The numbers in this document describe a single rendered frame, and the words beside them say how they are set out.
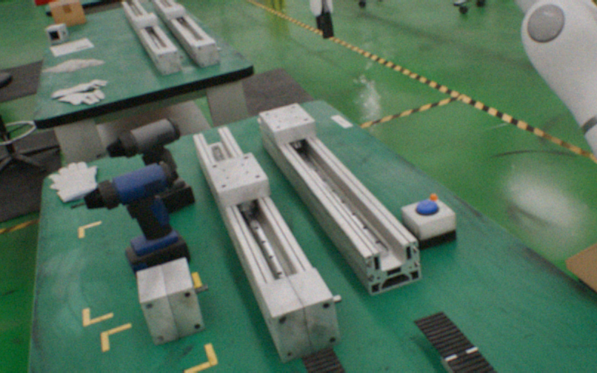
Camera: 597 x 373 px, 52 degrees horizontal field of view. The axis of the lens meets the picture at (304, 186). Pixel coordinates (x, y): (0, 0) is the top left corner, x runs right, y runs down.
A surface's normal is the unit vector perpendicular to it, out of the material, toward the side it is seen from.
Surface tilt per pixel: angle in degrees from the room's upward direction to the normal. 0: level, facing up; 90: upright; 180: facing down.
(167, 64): 90
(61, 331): 0
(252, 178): 0
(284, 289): 0
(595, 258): 90
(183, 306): 90
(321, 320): 90
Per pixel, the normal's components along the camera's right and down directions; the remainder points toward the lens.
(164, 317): 0.29, 0.40
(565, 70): -0.47, 0.58
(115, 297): -0.16, -0.88
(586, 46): -0.15, 0.41
